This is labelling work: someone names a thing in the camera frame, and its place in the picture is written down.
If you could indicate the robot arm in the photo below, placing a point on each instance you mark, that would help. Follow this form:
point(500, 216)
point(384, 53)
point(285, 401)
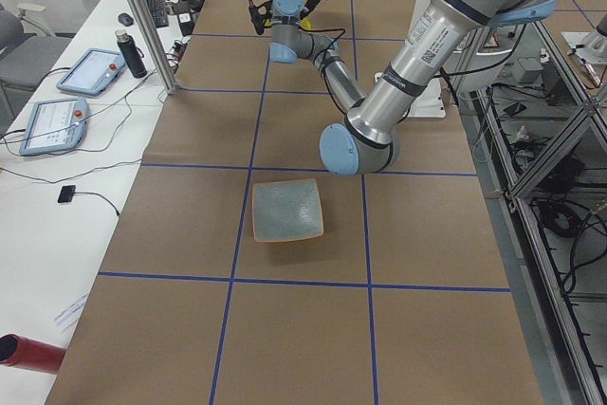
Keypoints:
point(290, 42)
point(365, 141)

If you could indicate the grey square plate orange rim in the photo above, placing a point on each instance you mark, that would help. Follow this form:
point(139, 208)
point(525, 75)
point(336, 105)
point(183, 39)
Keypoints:
point(287, 211)

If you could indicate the black keyboard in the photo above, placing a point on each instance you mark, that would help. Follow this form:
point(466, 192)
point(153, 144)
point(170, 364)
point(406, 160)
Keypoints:
point(158, 11)

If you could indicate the black water bottle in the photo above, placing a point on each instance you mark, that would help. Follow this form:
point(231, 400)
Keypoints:
point(130, 53)

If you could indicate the computer mouse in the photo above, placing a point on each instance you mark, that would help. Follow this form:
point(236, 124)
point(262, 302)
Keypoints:
point(125, 19)

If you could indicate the teach pendant far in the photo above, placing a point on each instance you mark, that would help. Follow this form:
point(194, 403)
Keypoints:
point(92, 73)

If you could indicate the teach pendant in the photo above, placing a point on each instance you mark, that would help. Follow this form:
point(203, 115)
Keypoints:
point(92, 73)
point(55, 126)

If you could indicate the teach pendant near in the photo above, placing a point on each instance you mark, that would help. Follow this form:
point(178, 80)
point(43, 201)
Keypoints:
point(55, 126)

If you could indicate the black small box device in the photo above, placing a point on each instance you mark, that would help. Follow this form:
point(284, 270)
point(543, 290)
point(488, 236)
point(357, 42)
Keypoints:
point(66, 194)

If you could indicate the red fire extinguisher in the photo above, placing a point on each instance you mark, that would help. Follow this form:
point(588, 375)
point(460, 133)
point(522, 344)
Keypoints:
point(23, 353)

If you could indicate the aluminium frame post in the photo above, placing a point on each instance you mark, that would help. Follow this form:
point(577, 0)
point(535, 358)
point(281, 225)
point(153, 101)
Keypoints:
point(153, 42)

